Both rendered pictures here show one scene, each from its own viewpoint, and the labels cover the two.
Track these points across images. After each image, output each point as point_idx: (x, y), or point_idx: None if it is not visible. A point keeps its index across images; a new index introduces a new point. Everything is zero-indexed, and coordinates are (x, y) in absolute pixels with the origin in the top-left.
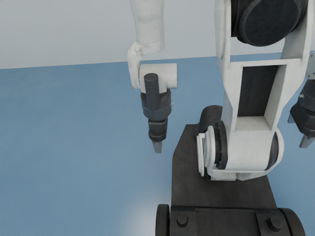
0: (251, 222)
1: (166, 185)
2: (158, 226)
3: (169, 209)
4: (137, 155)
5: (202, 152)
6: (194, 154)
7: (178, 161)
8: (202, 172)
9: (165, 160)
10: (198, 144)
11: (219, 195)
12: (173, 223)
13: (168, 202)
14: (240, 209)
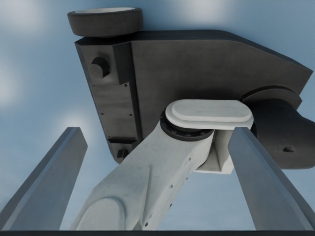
0: (124, 136)
1: (191, 12)
2: (84, 22)
3: (151, 21)
4: None
5: (200, 127)
6: (226, 84)
7: (218, 53)
8: (166, 114)
9: (245, 7)
10: (225, 117)
11: (154, 109)
12: (94, 51)
13: (162, 18)
14: (136, 129)
